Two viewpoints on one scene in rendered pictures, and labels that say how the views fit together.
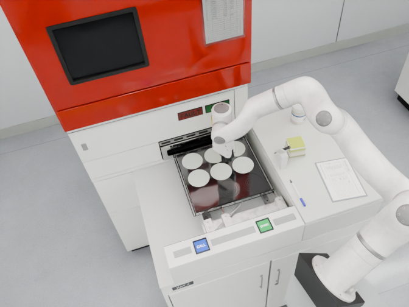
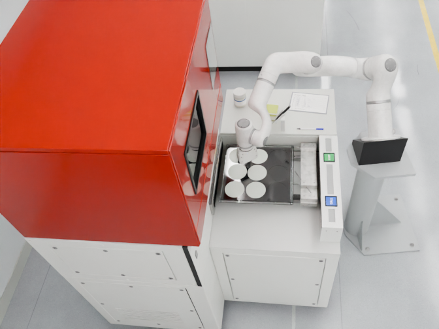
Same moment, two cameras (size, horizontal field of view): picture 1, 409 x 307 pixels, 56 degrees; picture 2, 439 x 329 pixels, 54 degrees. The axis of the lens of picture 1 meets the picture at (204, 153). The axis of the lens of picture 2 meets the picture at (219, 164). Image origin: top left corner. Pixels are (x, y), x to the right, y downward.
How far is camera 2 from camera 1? 1.43 m
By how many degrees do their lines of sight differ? 39
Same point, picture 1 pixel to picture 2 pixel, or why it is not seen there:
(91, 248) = not seen: outside the picture
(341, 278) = (389, 129)
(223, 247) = (338, 187)
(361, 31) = not seen: hidden behind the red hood
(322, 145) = (274, 100)
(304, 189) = (308, 125)
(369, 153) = (342, 59)
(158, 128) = not seen: hidden behind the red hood
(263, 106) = (268, 94)
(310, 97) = (290, 61)
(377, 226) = (379, 87)
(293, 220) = (331, 140)
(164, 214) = (271, 232)
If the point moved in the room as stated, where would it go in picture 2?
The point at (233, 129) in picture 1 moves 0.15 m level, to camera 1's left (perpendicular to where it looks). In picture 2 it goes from (269, 123) to (260, 148)
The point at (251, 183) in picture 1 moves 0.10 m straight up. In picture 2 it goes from (279, 156) to (278, 145)
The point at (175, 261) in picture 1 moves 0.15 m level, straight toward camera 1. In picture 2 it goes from (338, 222) to (372, 222)
